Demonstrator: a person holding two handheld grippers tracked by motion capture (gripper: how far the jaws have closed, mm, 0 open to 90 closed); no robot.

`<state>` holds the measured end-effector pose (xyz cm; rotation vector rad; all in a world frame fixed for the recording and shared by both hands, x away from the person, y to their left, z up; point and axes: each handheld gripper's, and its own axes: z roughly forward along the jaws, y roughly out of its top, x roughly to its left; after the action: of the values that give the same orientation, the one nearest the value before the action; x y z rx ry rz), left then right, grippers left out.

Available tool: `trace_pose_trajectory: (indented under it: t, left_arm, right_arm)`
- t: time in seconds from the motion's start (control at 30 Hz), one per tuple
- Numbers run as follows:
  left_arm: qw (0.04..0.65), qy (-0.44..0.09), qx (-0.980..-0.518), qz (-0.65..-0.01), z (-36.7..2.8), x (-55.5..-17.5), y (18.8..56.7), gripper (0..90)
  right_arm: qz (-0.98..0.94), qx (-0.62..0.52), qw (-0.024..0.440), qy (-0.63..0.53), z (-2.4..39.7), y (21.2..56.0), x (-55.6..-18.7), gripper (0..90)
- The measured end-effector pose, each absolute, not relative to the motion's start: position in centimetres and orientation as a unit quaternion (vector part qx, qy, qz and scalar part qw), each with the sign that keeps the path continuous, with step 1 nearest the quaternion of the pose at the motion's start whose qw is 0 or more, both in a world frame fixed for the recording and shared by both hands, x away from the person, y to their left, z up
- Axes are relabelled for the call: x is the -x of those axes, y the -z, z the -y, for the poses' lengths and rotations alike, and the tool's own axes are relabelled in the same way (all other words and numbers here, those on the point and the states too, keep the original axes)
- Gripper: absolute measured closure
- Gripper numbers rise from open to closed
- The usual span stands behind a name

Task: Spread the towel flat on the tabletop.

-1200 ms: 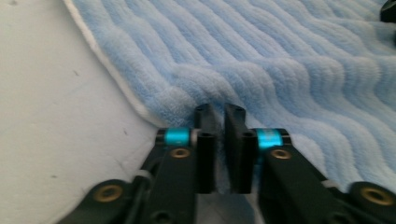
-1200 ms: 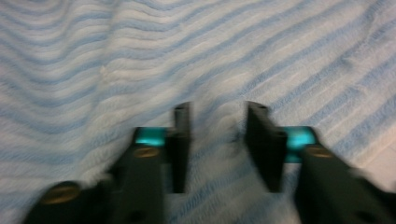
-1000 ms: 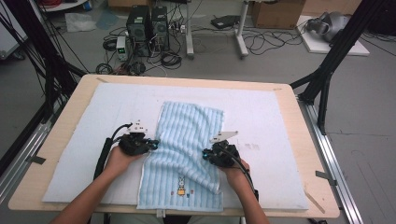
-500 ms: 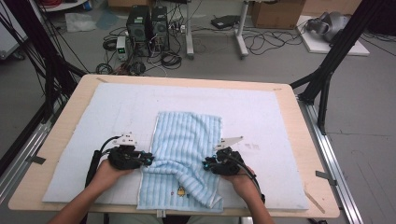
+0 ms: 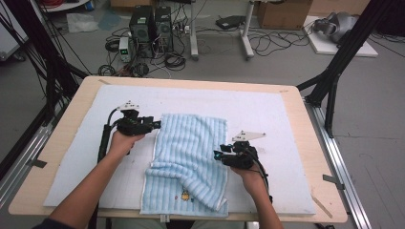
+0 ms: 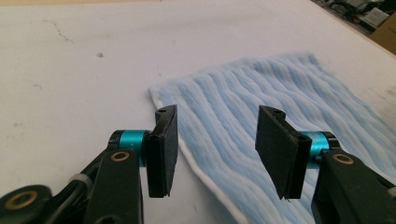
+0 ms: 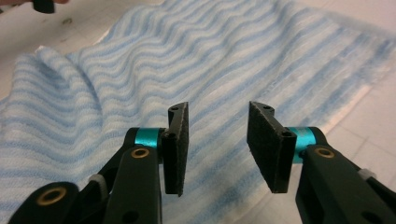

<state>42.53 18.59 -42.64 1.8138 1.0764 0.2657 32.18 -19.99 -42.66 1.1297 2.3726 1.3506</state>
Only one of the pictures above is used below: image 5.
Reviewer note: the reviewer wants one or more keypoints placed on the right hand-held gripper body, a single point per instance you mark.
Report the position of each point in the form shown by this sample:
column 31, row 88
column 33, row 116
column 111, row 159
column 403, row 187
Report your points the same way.
column 240, row 159

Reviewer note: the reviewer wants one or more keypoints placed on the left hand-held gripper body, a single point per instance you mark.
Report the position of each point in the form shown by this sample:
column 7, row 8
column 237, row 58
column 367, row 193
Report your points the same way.
column 132, row 125

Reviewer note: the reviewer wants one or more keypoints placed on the light blue striped towel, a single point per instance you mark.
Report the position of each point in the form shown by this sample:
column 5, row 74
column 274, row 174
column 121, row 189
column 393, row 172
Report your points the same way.
column 187, row 152

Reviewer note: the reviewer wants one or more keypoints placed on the person's left hand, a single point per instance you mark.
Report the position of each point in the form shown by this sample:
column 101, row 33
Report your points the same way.
column 121, row 144

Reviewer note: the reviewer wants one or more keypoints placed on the person's right hand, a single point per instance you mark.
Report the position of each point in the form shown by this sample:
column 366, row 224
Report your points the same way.
column 253, row 179

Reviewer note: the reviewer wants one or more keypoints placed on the white foam mat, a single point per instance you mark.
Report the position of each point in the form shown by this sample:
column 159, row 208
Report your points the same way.
column 270, row 108

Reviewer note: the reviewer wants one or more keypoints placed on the white power supply unit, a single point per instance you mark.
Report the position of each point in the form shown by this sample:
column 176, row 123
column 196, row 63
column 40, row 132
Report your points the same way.
column 124, row 49

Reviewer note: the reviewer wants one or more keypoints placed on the large black computer tower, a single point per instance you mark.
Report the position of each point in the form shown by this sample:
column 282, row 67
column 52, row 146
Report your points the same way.
column 141, row 31

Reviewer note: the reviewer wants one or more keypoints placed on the slim black computer tower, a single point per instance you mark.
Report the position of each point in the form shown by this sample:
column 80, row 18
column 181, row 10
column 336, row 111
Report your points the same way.
column 164, row 28

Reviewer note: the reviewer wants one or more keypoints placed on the white desk leg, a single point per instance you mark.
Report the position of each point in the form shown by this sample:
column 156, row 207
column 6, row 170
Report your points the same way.
column 193, row 38
column 246, row 38

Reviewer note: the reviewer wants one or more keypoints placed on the thin wooden stick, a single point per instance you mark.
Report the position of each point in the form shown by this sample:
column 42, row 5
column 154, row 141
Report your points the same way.
column 321, row 206

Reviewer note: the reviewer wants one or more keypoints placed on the black tape strip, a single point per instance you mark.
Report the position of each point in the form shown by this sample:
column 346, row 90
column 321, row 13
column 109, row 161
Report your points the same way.
column 37, row 163

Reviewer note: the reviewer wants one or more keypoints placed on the white plastic bag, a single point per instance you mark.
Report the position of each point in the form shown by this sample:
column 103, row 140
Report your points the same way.
column 81, row 22

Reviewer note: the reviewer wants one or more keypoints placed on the flat black box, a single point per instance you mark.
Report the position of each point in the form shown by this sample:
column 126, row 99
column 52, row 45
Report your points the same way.
column 230, row 21

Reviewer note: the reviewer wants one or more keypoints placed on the white floor board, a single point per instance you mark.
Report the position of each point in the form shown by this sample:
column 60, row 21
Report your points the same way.
column 321, row 46

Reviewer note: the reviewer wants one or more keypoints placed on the brown cardboard box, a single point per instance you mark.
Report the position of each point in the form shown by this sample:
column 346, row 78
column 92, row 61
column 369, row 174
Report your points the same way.
column 283, row 14

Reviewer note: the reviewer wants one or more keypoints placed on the grey helmet-shaped device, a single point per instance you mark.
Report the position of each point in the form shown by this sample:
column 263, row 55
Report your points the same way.
column 340, row 25

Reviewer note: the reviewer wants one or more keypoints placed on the aluminium rail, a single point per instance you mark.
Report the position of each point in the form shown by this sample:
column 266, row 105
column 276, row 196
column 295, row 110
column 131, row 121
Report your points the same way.
column 337, row 159
column 22, row 162

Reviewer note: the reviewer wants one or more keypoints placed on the black metal frame strut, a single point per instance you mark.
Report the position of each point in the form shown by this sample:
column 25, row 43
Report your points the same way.
column 38, row 41
column 350, row 44

